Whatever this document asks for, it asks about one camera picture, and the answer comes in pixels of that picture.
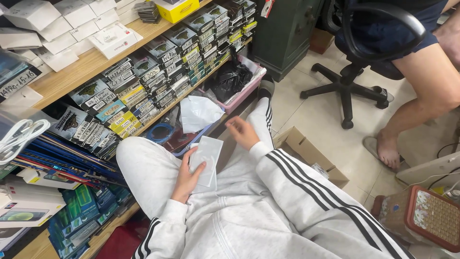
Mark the row of labelled protector boxes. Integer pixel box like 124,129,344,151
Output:
48,0,258,161

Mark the white box with yellow mark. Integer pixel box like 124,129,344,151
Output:
16,168,82,190

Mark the white phone box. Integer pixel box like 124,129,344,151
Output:
0,200,67,229

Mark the white flat board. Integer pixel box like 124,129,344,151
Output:
395,151,460,188

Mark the person's black slide sandal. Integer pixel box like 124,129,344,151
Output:
257,74,275,101

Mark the stack of blue flat packets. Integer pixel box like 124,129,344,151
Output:
10,132,127,188

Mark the crumpled white plastic sheet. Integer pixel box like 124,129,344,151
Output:
179,95,226,135

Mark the bundle of white cables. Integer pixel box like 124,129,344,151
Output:
0,118,51,166

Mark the black plastic bag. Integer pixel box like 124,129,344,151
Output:
210,47,253,103

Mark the white screen protector packet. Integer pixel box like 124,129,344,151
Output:
189,135,224,188

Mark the person's right hand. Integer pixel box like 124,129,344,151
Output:
225,116,261,152

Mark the stack of dark slim packets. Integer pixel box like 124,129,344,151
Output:
133,1,161,24

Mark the red and white packet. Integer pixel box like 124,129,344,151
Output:
260,0,276,19

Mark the pink plastic basket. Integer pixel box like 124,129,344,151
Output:
199,55,267,115

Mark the wooden shelf unit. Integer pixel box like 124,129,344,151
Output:
0,0,260,259

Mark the black cable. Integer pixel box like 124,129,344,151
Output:
427,142,460,190

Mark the dark red packet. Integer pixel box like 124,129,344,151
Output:
161,128,198,154

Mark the coiled blue cable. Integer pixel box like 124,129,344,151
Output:
146,123,177,145

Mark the black office chair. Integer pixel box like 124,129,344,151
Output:
300,0,428,130

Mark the pile of white boxes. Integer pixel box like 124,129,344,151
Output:
0,0,144,73

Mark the person's left hand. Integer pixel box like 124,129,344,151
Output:
171,147,207,204

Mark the stack of green blue packets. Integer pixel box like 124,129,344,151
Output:
48,183,134,259

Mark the person's left leg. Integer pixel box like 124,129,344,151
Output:
116,136,223,231

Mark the person's right leg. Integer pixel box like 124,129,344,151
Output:
216,96,276,180

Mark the brown woven stool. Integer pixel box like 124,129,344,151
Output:
370,185,460,253

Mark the small brown carton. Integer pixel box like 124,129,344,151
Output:
309,28,335,55

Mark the open brown cardboard box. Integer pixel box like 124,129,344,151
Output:
273,126,350,188

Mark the translucent white packet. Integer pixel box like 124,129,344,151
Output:
190,143,218,195

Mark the dark green cabinet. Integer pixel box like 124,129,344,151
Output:
251,0,326,82

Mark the red bag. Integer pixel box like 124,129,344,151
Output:
95,219,152,259

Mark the grey slipper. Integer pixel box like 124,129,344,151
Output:
362,136,410,173

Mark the person's leg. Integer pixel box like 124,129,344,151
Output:
216,96,276,180
116,136,223,231

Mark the clear bag with label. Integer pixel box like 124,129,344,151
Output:
0,48,43,104

